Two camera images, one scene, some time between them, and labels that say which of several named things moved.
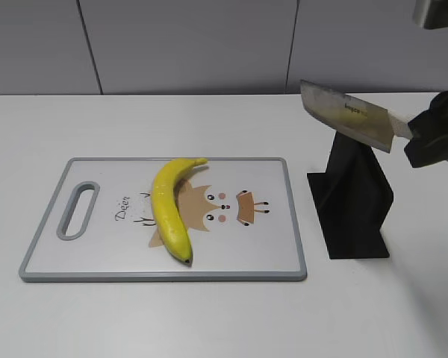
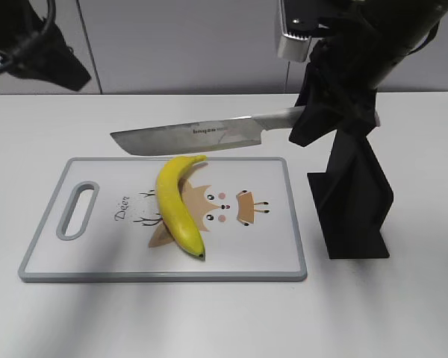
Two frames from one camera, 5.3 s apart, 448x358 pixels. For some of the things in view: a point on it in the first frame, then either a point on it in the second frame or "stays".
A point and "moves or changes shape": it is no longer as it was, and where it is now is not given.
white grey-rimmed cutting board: x=100 y=225 stays
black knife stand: x=352 y=199 stays
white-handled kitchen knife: x=355 y=118 → x=203 y=134
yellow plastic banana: x=171 y=225 moves or changes shape
